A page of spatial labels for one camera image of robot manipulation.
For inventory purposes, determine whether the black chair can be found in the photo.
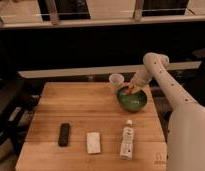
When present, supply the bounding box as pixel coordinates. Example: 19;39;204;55
0;77;38;154

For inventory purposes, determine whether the green ceramic bowl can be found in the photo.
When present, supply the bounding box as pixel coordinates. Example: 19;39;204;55
117;86;147;112

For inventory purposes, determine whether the clear plastic cup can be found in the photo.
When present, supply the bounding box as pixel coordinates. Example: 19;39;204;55
109;73;124;94

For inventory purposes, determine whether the white plastic bottle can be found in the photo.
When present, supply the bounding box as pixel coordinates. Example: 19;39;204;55
120;120;134;160

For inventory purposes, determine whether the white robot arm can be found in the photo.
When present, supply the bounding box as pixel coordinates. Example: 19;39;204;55
130;52;205;171

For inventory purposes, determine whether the small red orange pepper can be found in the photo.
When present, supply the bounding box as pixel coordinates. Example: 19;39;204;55
125;89;132;94

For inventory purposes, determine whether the black remote control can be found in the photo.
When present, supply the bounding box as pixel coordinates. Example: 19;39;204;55
58;123;70;147

